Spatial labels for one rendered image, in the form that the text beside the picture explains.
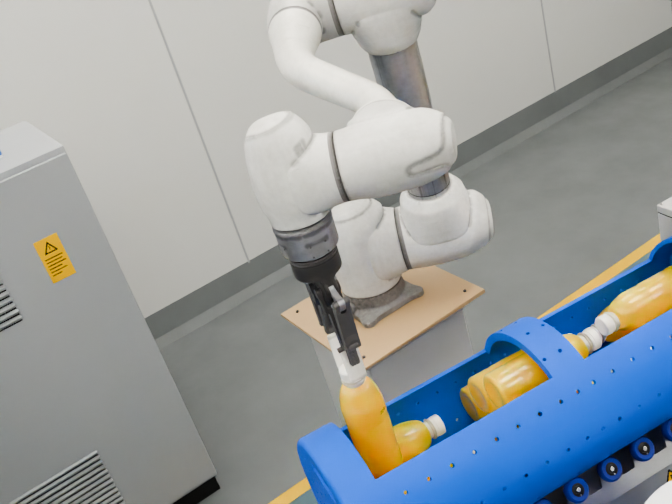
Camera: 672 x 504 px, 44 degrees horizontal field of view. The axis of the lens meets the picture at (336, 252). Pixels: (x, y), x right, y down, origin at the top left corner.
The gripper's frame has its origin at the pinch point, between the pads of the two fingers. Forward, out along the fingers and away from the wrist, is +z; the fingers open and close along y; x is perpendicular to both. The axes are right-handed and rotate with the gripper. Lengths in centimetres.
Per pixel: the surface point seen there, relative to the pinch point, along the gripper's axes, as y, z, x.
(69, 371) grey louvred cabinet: -140, 56, -51
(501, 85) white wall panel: -306, 96, 229
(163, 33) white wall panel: -280, -6, 42
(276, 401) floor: -179, 133, 13
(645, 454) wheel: 16, 38, 43
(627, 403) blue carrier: 18.5, 21.6, 38.2
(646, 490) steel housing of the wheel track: 17, 45, 41
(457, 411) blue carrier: -8.1, 29.4, 19.6
